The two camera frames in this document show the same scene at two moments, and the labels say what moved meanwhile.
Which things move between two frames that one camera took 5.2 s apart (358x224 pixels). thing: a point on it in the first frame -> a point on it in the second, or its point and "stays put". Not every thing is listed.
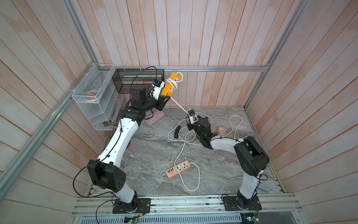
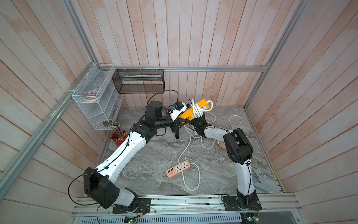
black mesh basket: x=123 y=79 stays put
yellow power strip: x=171 y=84 -> x=189 y=115
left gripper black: x=161 y=103 -> x=176 y=123
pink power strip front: x=182 y=167 stays put
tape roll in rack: x=92 y=95 stays put
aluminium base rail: x=279 y=205 stays put
